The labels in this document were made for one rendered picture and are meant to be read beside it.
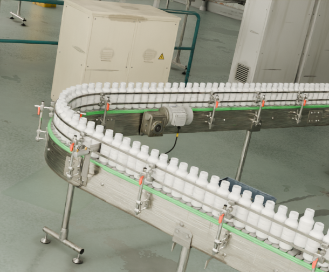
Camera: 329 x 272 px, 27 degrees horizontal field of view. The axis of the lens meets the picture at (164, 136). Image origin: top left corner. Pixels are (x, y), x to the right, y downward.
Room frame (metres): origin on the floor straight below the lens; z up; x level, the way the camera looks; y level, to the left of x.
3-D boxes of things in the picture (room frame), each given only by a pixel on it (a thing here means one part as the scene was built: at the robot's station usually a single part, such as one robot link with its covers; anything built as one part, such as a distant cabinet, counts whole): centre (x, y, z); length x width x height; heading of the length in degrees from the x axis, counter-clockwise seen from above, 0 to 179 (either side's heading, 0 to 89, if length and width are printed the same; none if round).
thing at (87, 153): (3.17, 0.37, 0.96); 0.23 x 0.10 x 0.27; 147
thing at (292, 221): (2.64, -0.60, 1.08); 0.06 x 0.06 x 0.17
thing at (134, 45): (7.10, 0.69, 0.59); 1.10 x 0.62 x 1.18; 129
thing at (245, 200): (2.76, -0.41, 1.08); 0.06 x 0.06 x 0.17
